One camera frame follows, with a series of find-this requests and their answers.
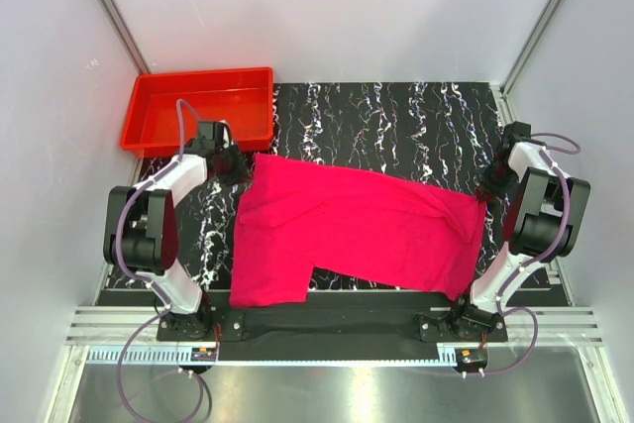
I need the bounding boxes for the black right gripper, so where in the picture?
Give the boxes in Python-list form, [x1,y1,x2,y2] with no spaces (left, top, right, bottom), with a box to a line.
[475,160,519,202]

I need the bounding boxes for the pink t shirt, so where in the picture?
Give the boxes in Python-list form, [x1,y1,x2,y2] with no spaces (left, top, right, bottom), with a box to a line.
[230,154,486,307]

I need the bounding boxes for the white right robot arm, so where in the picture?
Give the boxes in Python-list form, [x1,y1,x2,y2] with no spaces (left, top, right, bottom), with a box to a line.
[443,121,591,341]

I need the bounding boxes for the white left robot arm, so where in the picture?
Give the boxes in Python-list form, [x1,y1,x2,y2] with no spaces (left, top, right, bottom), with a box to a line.
[103,120,248,340]

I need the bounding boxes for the red plastic bin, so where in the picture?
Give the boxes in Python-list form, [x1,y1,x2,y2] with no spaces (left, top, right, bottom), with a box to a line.
[120,67,273,159]

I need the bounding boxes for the black marbled table mat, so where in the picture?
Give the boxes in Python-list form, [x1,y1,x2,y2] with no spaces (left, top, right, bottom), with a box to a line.
[106,80,526,291]

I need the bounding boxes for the right orange connector board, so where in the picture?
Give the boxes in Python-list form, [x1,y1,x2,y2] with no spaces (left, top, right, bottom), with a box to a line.
[458,349,488,367]

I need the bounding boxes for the orange connector board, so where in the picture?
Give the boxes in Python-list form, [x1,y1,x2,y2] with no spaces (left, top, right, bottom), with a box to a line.
[191,347,218,363]
[458,349,488,367]

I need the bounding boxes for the left orange connector board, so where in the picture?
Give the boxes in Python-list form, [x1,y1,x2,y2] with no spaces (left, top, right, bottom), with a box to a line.
[191,347,218,363]

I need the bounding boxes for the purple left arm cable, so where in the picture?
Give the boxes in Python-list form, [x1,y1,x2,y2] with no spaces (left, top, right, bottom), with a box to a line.
[113,98,214,419]

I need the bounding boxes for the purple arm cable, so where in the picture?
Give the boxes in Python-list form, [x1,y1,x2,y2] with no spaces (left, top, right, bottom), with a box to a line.
[113,98,214,419]
[465,131,581,378]

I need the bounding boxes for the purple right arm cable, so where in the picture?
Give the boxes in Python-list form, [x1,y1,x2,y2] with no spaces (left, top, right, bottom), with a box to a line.
[465,131,581,378]

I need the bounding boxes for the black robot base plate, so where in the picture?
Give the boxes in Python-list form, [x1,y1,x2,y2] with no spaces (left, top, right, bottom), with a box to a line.
[157,288,506,363]

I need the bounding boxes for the white slotted cable duct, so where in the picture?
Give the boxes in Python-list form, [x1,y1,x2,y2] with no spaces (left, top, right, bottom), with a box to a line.
[87,344,460,368]

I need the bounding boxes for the aluminium frame rail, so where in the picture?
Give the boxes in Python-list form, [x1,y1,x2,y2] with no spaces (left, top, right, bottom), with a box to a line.
[65,306,602,347]

